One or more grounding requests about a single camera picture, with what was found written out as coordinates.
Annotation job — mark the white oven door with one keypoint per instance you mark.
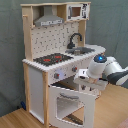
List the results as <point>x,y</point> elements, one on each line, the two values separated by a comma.
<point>63,102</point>

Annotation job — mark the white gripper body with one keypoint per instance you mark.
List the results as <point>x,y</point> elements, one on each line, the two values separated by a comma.
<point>82,78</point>

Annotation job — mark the black stovetop red burners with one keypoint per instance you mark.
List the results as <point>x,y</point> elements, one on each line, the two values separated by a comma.
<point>52,59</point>

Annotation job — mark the black toy faucet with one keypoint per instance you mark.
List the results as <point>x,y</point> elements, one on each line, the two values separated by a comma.
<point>73,40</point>

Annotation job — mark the red oven knob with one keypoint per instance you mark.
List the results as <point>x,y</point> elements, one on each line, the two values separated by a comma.
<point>74,69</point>
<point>56,76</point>

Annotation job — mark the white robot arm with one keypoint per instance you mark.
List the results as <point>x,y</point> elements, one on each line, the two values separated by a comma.
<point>101,71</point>

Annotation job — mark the wooden toy kitchen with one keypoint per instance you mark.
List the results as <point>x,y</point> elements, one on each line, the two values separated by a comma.
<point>45,40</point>

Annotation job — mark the left red oven knob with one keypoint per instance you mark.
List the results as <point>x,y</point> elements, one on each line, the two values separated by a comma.
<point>56,76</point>

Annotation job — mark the grey toy sink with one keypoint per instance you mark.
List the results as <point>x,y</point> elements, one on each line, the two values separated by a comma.
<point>79,51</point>

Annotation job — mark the toy microwave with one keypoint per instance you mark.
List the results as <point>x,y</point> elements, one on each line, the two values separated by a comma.
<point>77,11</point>

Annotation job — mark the grey range hood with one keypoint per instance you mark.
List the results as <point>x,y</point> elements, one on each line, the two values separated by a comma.
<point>48,18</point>

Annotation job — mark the right red oven knob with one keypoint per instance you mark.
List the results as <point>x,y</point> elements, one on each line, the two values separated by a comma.
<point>74,69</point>

